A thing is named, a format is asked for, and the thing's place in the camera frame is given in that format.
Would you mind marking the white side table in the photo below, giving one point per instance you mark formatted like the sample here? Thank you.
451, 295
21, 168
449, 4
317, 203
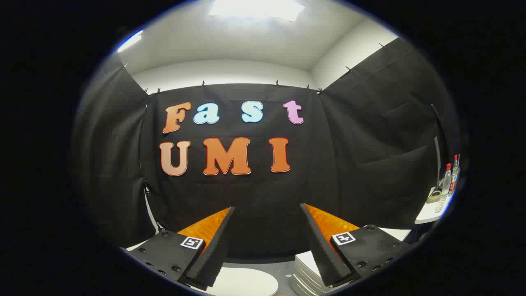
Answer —
427, 213

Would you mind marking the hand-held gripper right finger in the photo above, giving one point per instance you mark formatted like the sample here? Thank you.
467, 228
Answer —
324, 255

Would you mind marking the black backdrop cloth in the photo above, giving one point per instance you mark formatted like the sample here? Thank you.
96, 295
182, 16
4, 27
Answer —
254, 197

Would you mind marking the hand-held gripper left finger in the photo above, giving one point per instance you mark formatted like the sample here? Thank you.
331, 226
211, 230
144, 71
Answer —
213, 255

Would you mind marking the white toilet lid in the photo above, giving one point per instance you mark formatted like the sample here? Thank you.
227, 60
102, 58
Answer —
246, 283

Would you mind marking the clear red-capped water bottle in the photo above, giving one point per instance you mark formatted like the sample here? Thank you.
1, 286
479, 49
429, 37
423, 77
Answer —
454, 176
444, 189

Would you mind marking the large ceiling light panel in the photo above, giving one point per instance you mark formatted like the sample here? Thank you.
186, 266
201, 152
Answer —
257, 9

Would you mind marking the tape roll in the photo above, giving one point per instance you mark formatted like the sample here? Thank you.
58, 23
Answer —
433, 197

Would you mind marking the black curved stand pole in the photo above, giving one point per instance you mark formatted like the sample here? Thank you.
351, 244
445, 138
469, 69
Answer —
441, 131

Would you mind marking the small ceiling light panel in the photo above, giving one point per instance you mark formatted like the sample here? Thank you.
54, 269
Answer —
130, 41

